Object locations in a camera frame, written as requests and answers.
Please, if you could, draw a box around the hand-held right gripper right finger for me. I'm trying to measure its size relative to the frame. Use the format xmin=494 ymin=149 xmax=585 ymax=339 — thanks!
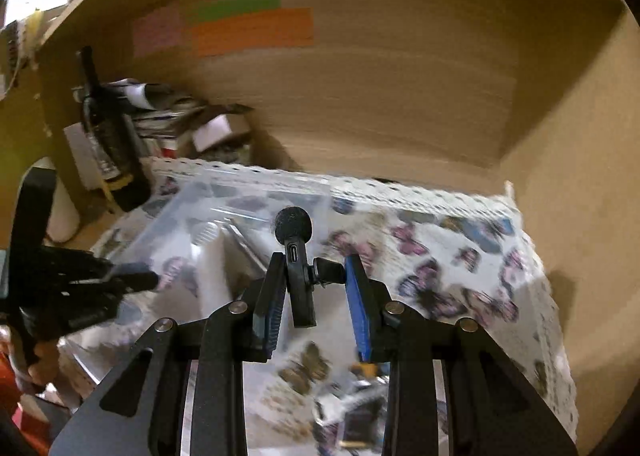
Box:
xmin=344 ymin=252 xmax=578 ymax=456

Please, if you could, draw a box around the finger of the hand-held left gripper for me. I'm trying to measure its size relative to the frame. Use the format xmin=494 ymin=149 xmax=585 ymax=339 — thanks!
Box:
xmin=65 ymin=296 xmax=126 ymax=333
xmin=102 ymin=261 xmax=161 ymax=293

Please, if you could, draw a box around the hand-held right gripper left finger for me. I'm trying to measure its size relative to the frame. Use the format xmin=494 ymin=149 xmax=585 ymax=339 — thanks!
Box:
xmin=47 ymin=251 xmax=288 ymax=456

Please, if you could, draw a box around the black microphone with foam tip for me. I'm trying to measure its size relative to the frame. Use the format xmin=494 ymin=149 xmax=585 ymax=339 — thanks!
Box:
xmin=272 ymin=206 xmax=347 ymax=328

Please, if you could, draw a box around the clear plastic container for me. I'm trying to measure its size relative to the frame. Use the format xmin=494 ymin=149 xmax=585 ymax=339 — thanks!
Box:
xmin=60 ymin=165 xmax=333 ymax=387

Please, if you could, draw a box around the butterfly print tablecloth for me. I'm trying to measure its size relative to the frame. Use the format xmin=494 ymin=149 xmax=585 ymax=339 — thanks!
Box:
xmin=60 ymin=159 xmax=578 ymax=456

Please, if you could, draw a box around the white card box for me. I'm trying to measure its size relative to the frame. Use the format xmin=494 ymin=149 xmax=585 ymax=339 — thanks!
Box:
xmin=62 ymin=123 xmax=108 ymax=190

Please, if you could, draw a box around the small black device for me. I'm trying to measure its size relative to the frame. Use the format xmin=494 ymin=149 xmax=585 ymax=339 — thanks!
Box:
xmin=310 ymin=361 xmax=392 ymax=451

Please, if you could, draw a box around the dark wine bottle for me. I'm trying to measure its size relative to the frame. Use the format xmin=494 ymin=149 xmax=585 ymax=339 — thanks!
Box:
xmin=75 ymin=46 xmax=151 ymax=212

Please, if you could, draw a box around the stack of books and magazines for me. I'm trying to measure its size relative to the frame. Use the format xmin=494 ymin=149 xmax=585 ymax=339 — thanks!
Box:
xmin=107 ymin=79 xmax=256 ymax=163

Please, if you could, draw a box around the wooden desk shelf unit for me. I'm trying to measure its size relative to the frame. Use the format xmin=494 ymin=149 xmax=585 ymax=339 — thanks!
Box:
xmin=0 ymin=0 xmax=640 ymax=456

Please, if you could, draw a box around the yellow hanging item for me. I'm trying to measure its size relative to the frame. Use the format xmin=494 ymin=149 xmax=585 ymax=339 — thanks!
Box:
xmin=26 ymin=10 xmax=47 ymax=40

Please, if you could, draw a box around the pink sticky note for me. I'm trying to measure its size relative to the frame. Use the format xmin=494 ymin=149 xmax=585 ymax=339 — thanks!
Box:
xmin=132 ymin=11 xmax=184 ymax=58

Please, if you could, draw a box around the orange sticky note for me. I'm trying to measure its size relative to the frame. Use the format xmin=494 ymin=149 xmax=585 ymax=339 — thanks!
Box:
xmin=191 ymin=8 xmax=315 ymax=58

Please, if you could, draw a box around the green sticky note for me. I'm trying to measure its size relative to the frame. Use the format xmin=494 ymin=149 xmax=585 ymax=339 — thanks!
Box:
xmin=192 ymin=0 xmax=282 ymax=23

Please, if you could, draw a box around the patterned lace strap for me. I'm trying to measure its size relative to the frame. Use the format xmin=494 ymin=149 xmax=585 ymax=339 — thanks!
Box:
xmin=1 ymin=21 xmax=26 ymax=90

